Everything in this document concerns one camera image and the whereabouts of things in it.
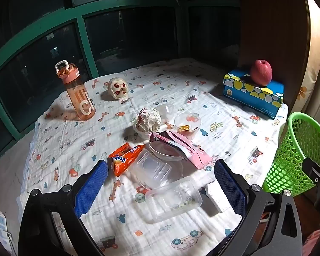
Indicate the blue spotted tissue box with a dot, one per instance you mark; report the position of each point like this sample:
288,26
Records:
252,97

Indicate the clear rectangular plastic container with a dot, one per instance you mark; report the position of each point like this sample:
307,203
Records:
173,200

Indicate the clear cup with food scraps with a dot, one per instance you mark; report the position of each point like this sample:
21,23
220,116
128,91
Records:
188,124

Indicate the round clear plastic bowl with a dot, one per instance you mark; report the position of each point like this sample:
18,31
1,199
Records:
162,153

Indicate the printed cartoon blanket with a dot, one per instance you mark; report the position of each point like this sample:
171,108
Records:
96,144

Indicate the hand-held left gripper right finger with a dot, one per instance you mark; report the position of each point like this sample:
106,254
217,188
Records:
229,189

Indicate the orange snack packet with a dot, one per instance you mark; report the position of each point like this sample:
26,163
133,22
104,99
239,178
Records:
122,158

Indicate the small clear plastic cup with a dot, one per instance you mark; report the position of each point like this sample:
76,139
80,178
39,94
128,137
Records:
167,110

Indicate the pink snack wrapper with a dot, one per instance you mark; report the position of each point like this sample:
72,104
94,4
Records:
188,149

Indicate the brown wooden board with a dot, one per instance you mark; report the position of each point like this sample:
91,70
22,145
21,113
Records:
272,32

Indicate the pink water bottle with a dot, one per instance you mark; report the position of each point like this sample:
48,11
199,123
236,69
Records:
80,96

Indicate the crumpled white paper ball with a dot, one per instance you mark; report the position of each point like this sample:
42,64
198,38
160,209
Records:
150,119

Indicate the white plush toy red spots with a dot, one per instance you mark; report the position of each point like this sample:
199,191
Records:
118,88

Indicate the green perforated plastic basket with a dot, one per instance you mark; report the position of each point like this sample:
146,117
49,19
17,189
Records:
293,152

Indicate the clear plastic clamshell tray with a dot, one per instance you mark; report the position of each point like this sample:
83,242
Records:
154,170

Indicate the beige floral curtain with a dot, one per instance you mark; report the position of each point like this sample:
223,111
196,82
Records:
316,58

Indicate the brown food scraps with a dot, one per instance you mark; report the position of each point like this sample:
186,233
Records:
185,128

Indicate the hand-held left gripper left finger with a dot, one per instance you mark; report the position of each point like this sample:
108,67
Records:
92,186

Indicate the clear cup under paper ball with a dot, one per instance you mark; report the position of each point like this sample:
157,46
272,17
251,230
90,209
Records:
144,135

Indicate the green window frame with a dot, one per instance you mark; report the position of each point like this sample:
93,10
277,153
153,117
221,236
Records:
80,21

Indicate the white foam piece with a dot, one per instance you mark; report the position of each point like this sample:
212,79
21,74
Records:
214,197

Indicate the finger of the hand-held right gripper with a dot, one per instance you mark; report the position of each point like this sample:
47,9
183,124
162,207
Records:
311,168

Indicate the white power strip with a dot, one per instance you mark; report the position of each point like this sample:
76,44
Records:
2,226

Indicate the pink cloth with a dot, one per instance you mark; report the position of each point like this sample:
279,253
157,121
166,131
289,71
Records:
313,242

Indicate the red apple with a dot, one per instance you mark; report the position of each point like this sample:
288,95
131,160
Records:
261,73

